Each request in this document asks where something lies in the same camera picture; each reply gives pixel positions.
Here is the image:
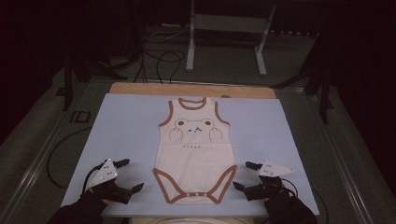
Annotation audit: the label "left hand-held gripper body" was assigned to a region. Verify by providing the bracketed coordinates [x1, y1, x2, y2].
[88, 158, 132, 205]

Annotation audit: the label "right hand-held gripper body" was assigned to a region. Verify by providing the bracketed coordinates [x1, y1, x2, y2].
[244, 160, 296, 202]

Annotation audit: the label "cream baby bodysuit brown trim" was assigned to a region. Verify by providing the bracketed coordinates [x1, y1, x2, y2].
[152, 96, 238, 205]

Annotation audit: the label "person's left hand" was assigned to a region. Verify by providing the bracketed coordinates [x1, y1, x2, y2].
[81, 189, 108, 214]

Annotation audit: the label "person's right hand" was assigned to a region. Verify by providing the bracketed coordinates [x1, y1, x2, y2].
[264, 189, 301, 215]

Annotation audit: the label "light blue mat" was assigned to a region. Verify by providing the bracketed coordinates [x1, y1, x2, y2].
[61, 92, 320, 217]

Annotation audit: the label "person's light clothing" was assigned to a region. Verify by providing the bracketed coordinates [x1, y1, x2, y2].
[130, 217, 251, 224]

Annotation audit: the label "black tripod stand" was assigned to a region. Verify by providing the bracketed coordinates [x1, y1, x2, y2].
[270, 29, 335, 125]
[63, 54, 129, 112]

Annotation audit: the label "white metal stand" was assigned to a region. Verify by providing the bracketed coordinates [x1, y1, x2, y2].
[185, 0, 277, 77]

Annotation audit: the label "left hand-held gripper cable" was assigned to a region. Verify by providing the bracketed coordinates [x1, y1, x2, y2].
[81, 161, 108, 195]

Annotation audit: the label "hand-held gripper cable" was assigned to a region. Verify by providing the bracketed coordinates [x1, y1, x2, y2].
[279, 177, 330, 224]
[81, 161, 108, 195]

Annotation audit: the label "right hand-held gripper cable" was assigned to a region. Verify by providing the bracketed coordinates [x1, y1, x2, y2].
[279, 177, 330, 224]

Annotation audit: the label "black floor cable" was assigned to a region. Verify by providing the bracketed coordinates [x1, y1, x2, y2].
[46, 125, 93, 191]

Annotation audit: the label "metal floor rail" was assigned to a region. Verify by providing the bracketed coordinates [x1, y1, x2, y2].
[0, 78, 94, 224]
[306, 91, 376, 224]

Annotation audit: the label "black looped cables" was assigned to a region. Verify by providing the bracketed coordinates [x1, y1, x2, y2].
[133, 49, 187, 85]

